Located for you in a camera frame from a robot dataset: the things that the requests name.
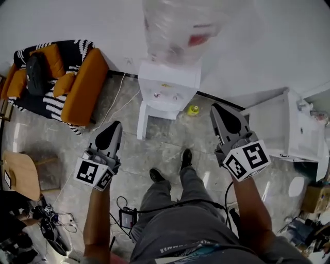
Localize orange sofa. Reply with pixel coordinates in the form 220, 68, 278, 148
0, 40, 110, 136

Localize pile of black cables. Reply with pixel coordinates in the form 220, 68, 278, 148
15, 195, 78, 257

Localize person's right black shoe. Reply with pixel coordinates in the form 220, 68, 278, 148
180, 148, 193, 170

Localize small orange cushion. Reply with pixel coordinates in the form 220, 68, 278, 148
52, 72, 77, 98

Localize clear plastic water bottle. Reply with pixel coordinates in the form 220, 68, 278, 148
142, 0, 224, 67

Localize wooden frame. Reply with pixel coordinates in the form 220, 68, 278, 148
0, 98, 14, 122

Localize white water dispenser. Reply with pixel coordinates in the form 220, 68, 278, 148
136, 59, 202, 141

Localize person's left forearm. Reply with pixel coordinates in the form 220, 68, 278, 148
82, 180, 112, 260

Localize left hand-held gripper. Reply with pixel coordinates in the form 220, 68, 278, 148
74, 120, 124, 191

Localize black cable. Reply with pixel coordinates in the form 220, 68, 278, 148
109, 180, 235, 238

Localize white cabinet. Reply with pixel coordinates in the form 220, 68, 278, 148
240, 87, 330, 182

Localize person's left black shoe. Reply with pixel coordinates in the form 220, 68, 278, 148
149, 168, 166, 183

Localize white floor cable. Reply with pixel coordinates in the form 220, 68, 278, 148
51, 71, 135, 204

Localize black white striped blanket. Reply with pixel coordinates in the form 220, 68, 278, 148
7, 39, 95, 136

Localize person's right forearm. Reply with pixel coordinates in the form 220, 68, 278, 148
231, 177, 276, 250

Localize person's black shoe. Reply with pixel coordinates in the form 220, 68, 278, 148
149, 168, 166, 183
180, 148, 193, 170

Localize person's grey printed shirt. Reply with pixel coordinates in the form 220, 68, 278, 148
129, 233, 311, 264

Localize large orange cushion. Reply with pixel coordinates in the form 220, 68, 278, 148
29, 43, 65, 79

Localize yellow green plastic container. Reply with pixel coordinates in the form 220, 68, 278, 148
186, 104, 200, 117

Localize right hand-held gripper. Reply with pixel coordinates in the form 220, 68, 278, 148
209, 102, 272, 183

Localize person's grey trousers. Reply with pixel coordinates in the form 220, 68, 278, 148
129, 166, 242, 262

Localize black electronic box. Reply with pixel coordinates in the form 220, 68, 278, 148
118, 208, 138, 229

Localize pile of mixed clutter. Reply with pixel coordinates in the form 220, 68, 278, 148
282, 211, 330, 260

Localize cardboard box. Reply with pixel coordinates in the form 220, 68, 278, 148
301, 183, 330, 214

